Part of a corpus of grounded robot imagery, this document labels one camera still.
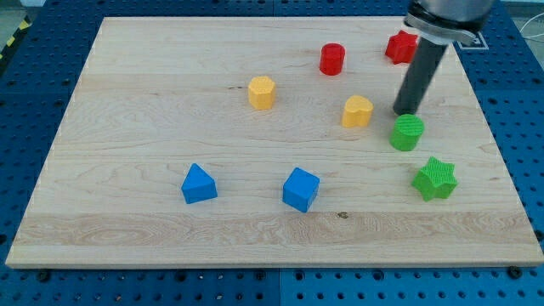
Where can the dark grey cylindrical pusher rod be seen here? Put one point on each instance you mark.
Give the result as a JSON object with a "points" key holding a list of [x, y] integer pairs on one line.
{"points": [[420, 73]]}

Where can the red star block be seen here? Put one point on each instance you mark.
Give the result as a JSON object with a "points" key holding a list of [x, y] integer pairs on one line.
{"points": [[402, 47]]}

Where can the green star block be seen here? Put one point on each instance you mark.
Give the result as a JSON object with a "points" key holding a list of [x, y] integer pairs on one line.
{"points": [[435, 180]]}

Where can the green cylinder block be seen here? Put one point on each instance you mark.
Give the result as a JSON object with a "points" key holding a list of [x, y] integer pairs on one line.
{"points": [[407, 131]]}

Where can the yellow heart block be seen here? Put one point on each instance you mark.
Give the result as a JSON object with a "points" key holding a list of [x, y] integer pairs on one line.
{"points": [[357, 112]]}

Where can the red cylinder block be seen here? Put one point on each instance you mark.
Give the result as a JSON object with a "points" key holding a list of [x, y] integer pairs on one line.
{"points": [[331, 59]]}

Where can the yellow hexagon block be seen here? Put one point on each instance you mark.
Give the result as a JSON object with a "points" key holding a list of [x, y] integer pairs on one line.
{"points": [[261, 92]]}

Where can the blue cube block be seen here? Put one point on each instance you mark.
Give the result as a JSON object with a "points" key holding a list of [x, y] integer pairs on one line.
{"points": [[300, 189]]}

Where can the light wooden board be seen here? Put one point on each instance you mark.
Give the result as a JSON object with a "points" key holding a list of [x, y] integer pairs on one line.
{"points": [[158, 94]]}

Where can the blue triangle block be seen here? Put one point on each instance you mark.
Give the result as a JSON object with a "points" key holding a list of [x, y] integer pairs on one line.
{"points": [[198, 185]]}

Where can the black yellow hazard tape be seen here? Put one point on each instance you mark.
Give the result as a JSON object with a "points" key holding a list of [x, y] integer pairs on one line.
{"points": [[16, 38]]}

